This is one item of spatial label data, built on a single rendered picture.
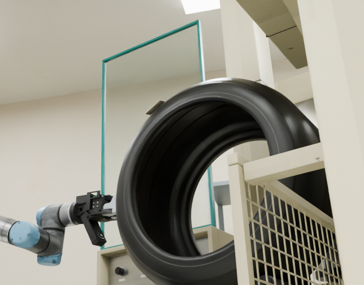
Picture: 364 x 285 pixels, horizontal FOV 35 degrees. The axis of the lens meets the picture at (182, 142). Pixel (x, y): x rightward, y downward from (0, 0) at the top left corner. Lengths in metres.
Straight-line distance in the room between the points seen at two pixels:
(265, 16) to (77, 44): 3.75
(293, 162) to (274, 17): 0.88
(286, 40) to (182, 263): 0.75
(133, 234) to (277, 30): 0.71
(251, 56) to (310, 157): 1.24
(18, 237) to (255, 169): 1.02
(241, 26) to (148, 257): 0.99
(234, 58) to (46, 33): 3.27
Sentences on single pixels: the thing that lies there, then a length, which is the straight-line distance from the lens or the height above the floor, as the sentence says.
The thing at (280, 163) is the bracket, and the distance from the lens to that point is 0.85.
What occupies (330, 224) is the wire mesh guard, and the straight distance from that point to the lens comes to 1.23.
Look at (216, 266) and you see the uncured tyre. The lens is 1.38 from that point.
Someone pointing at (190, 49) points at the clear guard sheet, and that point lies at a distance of 2.56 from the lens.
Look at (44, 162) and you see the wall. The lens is 5.81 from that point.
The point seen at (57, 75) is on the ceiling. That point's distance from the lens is 5.75.
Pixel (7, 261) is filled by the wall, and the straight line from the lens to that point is 5.65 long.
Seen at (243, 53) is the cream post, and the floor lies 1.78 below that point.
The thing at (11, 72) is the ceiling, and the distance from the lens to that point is 5.77.
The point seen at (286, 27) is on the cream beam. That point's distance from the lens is 1.72.
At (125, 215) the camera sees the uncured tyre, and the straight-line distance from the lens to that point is 1.56.
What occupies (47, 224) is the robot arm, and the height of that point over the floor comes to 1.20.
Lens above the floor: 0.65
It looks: 25 degrees up
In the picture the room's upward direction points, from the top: 3 degrees counter-clockwise
